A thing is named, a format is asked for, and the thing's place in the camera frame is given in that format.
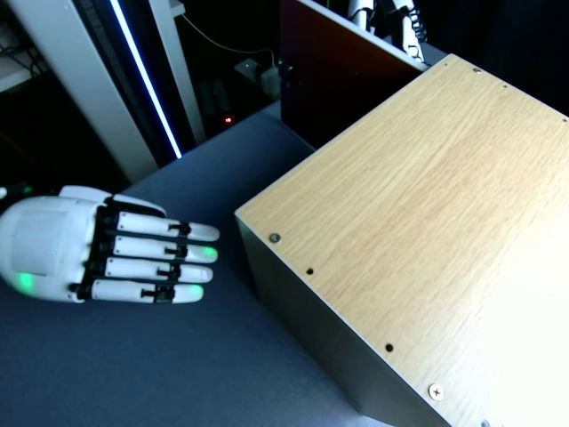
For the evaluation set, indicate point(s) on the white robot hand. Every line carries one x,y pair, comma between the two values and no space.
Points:
44,244
409,31

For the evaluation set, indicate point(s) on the dark brown door panel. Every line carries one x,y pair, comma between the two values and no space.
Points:
338,84

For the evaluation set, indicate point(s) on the light wood cabinet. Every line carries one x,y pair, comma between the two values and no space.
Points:
422,213

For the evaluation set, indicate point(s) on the grey power adapter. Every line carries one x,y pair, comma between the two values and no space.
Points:
262,78

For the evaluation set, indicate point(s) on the grey table cloth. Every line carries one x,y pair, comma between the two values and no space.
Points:
178,356

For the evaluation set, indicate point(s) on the bright LED light strip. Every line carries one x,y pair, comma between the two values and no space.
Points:
146,84

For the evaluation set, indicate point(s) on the black power strip red light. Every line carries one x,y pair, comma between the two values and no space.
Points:
220,107

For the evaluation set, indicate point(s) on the wide white frame post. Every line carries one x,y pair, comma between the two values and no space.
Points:
84,89

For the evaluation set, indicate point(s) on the narrow white frame post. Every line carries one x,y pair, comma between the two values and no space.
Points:
180,66

